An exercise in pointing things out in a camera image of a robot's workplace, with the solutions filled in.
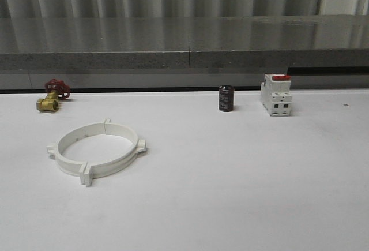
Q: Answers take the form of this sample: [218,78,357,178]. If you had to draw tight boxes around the white half pipe clamp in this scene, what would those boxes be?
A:
[47,118,111,186]
[80,119,146,186]

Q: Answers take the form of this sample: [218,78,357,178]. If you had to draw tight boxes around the black cylindrical capacitor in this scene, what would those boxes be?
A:
[219,85,234,112]

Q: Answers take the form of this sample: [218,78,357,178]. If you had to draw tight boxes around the grey stone bench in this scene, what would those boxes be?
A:
[1,15,368,92]

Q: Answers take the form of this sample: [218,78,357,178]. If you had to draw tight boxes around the white circuit breaker red switch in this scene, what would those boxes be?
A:
[261,74,292,117]

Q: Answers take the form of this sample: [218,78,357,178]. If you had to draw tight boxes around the brass valve red handle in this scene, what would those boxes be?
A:
[36,79,70,112]

